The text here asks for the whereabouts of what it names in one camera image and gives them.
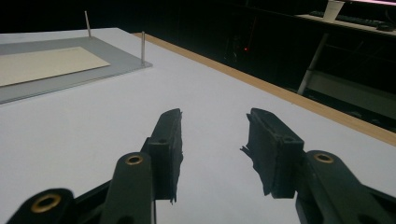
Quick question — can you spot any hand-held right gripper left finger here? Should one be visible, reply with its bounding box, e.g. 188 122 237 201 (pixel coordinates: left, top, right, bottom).
100 107 185 224

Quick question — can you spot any black computer mouse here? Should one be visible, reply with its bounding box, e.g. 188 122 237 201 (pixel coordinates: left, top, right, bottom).
375 22 396 33

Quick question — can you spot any clear acrylic photo frame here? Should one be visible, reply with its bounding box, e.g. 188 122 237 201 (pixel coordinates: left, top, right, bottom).
0 36 153 105

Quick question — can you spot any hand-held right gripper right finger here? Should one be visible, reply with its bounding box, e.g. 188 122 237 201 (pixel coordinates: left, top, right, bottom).
240 107 396 224

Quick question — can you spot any monitor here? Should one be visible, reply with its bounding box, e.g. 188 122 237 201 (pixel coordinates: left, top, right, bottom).
349 0 396 7

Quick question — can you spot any white foam board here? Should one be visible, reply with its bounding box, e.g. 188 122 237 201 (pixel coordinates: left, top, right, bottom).
0 27 396 224

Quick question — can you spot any metal frame pin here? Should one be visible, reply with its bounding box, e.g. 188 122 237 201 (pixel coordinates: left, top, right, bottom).
140 31 147 67
84 10 93 39

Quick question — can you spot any white metal frame stand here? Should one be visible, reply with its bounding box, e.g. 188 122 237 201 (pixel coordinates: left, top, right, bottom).
295 13 396 120

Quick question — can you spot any black keyboard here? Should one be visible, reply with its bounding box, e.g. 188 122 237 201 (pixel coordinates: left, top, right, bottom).
309 10 382 28

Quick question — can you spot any painting print card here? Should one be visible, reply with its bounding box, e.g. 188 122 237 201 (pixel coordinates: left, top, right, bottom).
0 46 111 88

